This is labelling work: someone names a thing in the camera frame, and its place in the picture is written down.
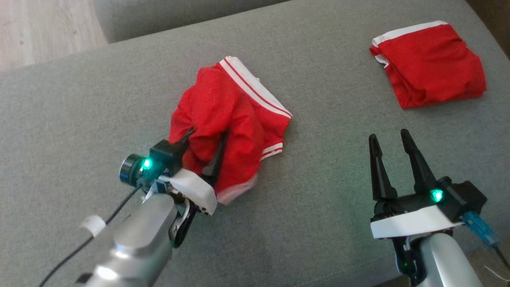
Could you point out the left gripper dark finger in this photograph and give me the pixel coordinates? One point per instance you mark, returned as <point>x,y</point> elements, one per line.
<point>187,137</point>
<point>216,159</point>

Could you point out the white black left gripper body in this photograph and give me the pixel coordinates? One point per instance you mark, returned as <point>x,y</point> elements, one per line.
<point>191,189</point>

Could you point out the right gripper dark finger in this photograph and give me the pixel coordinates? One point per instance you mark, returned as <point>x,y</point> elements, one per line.
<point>380,171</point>
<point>418,163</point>

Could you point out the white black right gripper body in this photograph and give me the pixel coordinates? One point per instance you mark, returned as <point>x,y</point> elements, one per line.
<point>410,221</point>

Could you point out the red white striped garment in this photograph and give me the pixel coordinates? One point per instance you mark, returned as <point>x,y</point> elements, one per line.
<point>235,107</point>

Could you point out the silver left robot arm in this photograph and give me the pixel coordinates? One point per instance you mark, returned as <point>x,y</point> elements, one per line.
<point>139,243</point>

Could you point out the folded red garment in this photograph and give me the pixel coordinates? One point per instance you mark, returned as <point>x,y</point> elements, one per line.
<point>430,63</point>

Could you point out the grey fabric sofa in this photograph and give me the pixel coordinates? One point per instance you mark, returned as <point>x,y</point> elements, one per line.
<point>310,167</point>

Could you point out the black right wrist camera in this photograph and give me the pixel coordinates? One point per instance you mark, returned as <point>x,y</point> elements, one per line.
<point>460,197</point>

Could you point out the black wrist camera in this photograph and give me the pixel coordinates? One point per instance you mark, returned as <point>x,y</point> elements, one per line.
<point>133,169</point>
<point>460,197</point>

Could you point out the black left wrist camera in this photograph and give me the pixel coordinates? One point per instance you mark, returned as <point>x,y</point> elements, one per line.
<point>133,169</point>

